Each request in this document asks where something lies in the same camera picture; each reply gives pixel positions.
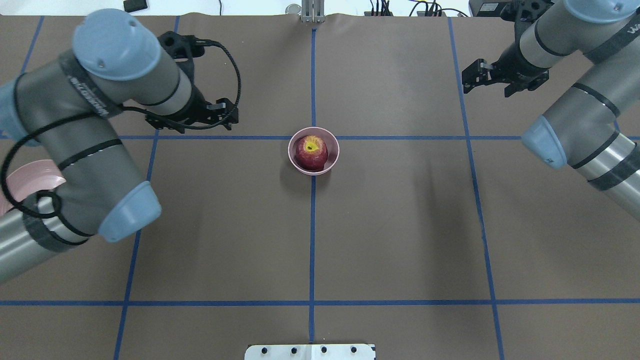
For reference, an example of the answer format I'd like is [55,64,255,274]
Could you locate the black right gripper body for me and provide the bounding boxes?
[489,44,550,98]

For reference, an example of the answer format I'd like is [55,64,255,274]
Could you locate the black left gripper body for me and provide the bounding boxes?
[145,88,221,134]

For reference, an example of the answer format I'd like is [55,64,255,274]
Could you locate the red apple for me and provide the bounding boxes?
[294,135,329,173]

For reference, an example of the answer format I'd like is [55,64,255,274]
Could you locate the pink bowl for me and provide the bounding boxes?
[286,126,340,176]

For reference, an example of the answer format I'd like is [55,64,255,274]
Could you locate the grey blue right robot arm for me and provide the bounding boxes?
[461,0,640,219]

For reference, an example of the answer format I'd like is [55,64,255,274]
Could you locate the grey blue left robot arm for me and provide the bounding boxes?
[1,8,239,284]

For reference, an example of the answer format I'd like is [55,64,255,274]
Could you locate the pink plate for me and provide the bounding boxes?
[6,159,66,202]

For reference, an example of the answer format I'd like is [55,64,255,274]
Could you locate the black electronics box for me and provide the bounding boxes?
[468,0,512,18]

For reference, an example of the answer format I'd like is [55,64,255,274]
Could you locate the black rectangular device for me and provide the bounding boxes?
[122,0,149,13]

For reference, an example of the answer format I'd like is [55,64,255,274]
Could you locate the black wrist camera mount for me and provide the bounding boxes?
[157,30,206,84]

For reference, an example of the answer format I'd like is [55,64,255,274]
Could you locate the black power cables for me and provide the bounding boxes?
[370,0,469,18]

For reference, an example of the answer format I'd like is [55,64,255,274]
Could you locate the grey metal clamp post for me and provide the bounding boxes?
[300,0,326,24]

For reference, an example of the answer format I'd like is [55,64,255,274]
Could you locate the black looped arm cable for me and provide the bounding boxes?
[0,39,242,220]

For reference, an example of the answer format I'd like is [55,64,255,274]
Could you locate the white metal bracket plate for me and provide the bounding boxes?
[244,343,377,360]

